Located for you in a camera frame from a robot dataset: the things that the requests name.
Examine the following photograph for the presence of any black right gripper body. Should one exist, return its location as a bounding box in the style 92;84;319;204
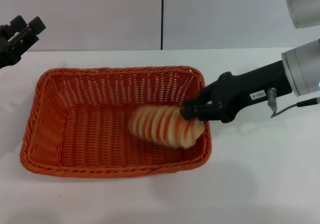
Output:
211;59;293;124

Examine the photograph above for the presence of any striped orange white bread roll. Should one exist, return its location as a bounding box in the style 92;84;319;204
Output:
128;104;206;150

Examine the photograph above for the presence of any grey cable with clear plug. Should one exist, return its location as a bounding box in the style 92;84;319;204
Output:
267;86;320;119

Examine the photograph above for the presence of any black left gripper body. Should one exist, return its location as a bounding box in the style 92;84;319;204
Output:
0;23;26;69

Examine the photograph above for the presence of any orange woven plastic basket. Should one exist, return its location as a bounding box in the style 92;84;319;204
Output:
19;65;213;179

